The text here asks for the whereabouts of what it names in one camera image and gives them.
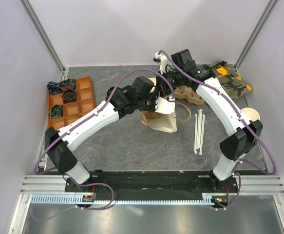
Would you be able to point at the beige paper bag with handles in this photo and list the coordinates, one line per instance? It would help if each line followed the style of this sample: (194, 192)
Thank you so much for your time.
(163, 122)

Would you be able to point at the brown cardboard cup carrier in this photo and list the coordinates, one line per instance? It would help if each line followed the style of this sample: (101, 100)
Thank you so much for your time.
(184, 92)

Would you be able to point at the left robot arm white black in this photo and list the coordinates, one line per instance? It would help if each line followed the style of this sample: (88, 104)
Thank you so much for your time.
(142, 94)

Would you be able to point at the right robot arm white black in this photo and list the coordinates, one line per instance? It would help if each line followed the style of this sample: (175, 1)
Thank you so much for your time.
(181, 70)

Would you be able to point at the white wrapped straw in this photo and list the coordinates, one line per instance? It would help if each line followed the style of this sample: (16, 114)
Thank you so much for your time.
(198, 128)
(202, 134)

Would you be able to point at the orange compartment tray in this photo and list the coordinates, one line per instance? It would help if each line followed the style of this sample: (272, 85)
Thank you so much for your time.
(74, 110)

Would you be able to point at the brown patterned rolled cloth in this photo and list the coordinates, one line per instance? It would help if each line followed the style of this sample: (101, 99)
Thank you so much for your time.
(69, 95)

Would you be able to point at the dark patterned rolled cloth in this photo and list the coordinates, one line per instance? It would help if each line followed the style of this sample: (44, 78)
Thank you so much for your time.
(67, 84)

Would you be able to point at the blue yellow rolled cloth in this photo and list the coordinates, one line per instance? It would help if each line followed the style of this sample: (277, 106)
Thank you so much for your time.
(56, 111)

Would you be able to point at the blue patterned rolled cloth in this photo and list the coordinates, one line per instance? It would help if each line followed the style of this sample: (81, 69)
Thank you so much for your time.
(53, 88)

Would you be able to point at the camouflage folded cloth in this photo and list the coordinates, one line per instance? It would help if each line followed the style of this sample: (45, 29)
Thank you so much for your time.
(230, 81)

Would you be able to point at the stack of paper cups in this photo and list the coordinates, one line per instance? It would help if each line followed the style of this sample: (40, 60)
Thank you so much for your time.
(251, 113)

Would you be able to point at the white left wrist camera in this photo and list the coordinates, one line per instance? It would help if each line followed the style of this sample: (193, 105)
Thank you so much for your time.
(165, 106)

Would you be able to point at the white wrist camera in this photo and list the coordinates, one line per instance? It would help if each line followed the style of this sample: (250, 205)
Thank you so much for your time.
(165, 106)
(163, 61)

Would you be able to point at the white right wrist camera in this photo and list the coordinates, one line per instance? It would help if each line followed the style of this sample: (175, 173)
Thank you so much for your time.
(163, 61)

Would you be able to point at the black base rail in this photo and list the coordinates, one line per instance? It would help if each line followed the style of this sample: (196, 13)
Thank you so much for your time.
(152, 185)

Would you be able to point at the slotted cable duct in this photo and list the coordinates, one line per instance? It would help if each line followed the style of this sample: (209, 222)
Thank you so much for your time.
(89, 200)

